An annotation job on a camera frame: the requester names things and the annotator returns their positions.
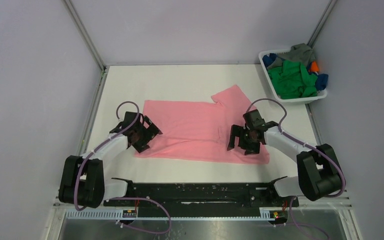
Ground green t-shirt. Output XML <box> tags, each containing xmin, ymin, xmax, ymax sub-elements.
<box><xmin>267</xmin><ymin>60</ymin><xmax>318</xmax><ymax>100</ymax></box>

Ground orange garment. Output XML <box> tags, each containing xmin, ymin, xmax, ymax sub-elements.
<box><xmin>308</xmin><ymin>61</ymin><xmax>320</xmax><ymax>73</ymax></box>

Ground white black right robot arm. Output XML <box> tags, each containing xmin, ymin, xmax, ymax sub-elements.
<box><xmin>227</xmin><ymin>110</ymin><xmax>346</xmax><ymax>206</ymax></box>

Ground grey t-shirt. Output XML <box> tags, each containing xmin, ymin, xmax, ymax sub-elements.
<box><xmin>277</xmin><ymin>43</ymin><xmax>316</xmax><ymax>67</ymax></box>

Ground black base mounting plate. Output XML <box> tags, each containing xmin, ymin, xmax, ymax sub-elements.
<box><xmin>103</xmin><ymin>182</ymin><xmax>290</xmax><ymax>218</ymax></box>

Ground pink t-shirt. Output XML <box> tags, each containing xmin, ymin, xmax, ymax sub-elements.
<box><xmin>135</xmin><ymin>85</ymin><xmax>270</xmax><ymax>165</ymax></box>

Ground white laundry basket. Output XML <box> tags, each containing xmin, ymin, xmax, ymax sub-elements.
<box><xmin>258</xmin><ymin>49</ymin><xmax>328</xmax><ymax>105</ymax></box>

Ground white slotted cable duct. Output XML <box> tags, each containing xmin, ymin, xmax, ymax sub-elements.
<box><xmin>65</xmin><ymin>207</ymin><xmax>276</xmax><ymax>221</ymax></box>

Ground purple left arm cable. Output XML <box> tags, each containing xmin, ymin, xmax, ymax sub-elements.
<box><xmin>73</xmin><ymin>100</ymin><xmax>173</xmax><ymax>235</ymax></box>

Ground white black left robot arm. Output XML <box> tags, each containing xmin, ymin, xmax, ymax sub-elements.
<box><xmin>58</xmin><ymin>111</ymin><xmax>162</xmax><ymax>209</ymax></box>

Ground aluminium frame rails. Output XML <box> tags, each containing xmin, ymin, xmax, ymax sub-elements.
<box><xmin>51</xmin><ymin>0</ymin><xmax>110</xmax><ymax>213</ymax></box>

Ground blue garment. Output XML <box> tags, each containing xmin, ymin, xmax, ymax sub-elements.
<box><xmin>315</xmin><ymin>73</ymin><xmax>329</xmax><ymax>91</ymax></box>

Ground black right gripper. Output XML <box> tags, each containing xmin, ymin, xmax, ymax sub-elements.
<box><xmin>227</xmin><ymin>124</ymin><xmax>261</xmax><ymax>155</ymax></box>

